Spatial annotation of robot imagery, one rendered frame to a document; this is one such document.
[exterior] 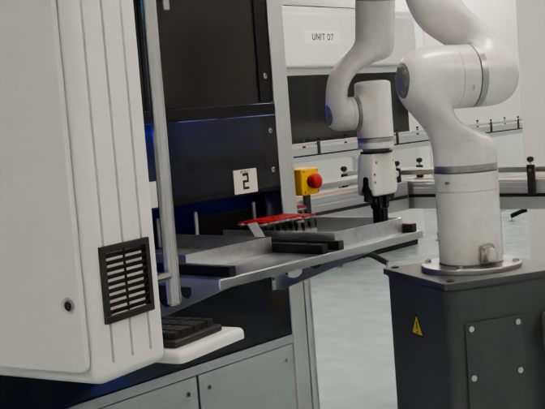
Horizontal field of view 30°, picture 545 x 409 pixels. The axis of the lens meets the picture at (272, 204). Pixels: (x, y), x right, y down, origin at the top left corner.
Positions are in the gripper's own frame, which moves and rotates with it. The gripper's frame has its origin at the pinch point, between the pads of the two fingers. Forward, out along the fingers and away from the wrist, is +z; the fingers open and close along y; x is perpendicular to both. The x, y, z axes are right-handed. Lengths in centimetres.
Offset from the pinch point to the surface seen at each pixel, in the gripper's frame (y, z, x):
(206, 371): 26, 35, -35
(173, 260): 81, -4, 16
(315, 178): -16.7, -7.4, -32.1
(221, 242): 28.6, 2.5, -24.6
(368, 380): -155, 94, -123
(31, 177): 104, -20, 12
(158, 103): 81, -29, 15
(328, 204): -39, 2, -46
